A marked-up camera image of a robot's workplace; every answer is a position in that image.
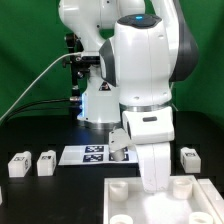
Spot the white sheet with markers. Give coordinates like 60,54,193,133
58,143,140,166

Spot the black camera on stand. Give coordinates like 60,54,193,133
61,32,92,98

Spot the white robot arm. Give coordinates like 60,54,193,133
59,0,198,193

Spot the white part at left edge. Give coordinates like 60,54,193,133
0,186,3,206

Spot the white square tabletop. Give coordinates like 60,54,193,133
103,176,224,224

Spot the black cable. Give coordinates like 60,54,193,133
0,97,83,126

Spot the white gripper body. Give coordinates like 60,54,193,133
122,106,174,193

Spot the white cable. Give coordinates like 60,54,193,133
0,52,83,123

